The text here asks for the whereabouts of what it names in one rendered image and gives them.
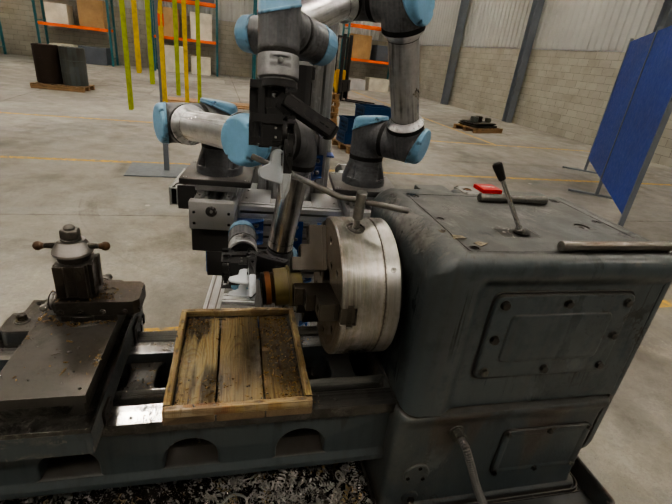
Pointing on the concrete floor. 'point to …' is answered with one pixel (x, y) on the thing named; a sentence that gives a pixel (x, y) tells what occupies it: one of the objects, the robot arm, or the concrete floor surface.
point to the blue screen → (633, 119)
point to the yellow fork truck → (344, 71)
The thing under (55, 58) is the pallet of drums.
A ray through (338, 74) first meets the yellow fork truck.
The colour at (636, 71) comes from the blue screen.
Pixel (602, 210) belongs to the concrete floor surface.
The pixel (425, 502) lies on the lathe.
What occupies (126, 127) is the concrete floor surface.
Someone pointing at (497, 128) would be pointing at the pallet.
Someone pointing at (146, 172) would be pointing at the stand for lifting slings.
